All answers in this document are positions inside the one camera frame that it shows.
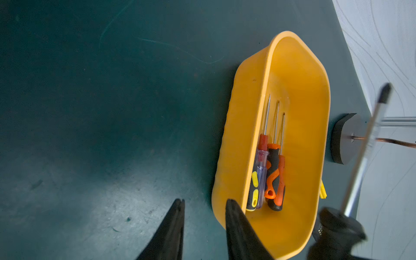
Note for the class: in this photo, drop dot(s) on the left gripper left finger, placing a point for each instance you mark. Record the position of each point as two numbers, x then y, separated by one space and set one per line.
167 242

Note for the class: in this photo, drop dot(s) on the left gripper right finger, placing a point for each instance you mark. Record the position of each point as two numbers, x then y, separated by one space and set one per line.
242 241

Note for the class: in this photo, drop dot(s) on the black yellow handle screwdriver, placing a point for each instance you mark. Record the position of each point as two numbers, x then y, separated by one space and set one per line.
253 195

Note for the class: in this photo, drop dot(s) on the black orange slim screwdriver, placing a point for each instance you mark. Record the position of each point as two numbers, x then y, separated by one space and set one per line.
276 204

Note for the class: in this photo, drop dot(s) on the red blue handle screwdriver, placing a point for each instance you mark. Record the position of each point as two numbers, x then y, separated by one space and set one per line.
262 153

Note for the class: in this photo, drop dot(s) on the black yellow dotted screwdriver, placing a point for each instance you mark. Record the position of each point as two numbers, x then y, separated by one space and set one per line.
340 231

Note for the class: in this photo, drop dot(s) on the yellow plastic storage box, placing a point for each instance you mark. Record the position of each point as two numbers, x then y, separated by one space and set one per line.
282 90

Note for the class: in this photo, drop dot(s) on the orange black grip screwdriver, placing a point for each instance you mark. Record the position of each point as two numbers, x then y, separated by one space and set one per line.
273 160

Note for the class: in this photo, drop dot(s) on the green table mat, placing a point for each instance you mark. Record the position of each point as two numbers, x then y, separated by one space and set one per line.
111 110

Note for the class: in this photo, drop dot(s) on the brown metal jewelry stand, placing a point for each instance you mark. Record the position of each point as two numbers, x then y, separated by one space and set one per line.
349 131

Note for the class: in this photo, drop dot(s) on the yellow handle small screwdriver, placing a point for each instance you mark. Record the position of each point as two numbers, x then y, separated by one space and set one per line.
323 194

